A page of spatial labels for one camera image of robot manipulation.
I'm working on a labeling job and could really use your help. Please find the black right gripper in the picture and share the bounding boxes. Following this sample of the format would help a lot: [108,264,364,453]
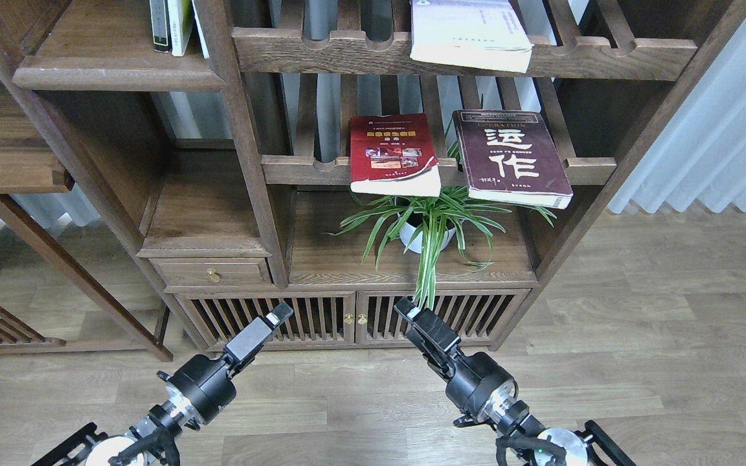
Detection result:
[394,297,517,418]

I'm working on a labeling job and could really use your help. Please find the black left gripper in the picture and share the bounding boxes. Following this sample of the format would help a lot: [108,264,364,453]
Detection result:
[168,302,293,428]

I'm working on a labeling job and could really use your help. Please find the dark red Chinese book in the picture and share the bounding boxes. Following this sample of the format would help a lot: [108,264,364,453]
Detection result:
[452,110,572,209]

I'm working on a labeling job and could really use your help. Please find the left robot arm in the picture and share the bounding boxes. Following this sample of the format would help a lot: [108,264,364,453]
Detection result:
[35,302,293,465]

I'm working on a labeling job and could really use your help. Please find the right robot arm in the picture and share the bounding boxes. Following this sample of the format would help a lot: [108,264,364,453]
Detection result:
[394,298,634,465]

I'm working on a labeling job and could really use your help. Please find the brass drawer knob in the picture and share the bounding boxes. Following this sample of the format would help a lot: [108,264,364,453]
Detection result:
[207,268,221,283]

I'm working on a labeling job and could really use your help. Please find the spider plant leaves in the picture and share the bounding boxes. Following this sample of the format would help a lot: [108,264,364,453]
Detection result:
[325,139,558,310]

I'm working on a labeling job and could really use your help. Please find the red paperback book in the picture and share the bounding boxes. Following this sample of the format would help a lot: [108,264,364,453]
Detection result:
[349,114,441,197]

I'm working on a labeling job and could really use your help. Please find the dark wooden bookshelf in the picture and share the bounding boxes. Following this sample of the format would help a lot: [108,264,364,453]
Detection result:
[0,1,746,349]

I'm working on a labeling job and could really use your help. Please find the white open book top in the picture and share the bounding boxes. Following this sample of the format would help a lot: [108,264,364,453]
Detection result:
[411,1,532,73]

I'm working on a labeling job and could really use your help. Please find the dark spine upright book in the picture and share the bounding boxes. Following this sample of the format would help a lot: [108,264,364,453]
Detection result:
[149,0,170,53]

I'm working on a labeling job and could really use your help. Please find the white curtain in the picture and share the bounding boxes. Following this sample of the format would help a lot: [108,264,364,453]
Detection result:
[609,19,746,214]

